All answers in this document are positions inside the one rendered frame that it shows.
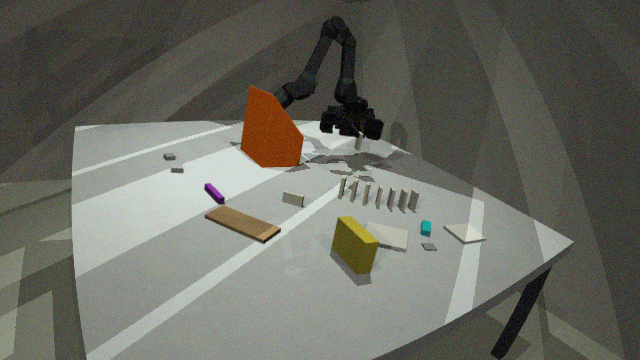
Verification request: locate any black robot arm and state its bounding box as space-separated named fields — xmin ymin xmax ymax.
xmin=272 ymin=16 xmax=376 ymax=121

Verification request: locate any purple rectangular block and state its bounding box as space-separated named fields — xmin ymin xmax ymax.
xmin=204 ymin=183 xmax=225 ymax=205

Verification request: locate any cyan rectangular block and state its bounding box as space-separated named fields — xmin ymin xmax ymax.
xmin=420 ymin=220 xmax=431 ymax=236

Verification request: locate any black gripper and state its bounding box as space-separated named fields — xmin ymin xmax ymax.
xmin=319 ymin=109 xmax=384 ymax=140

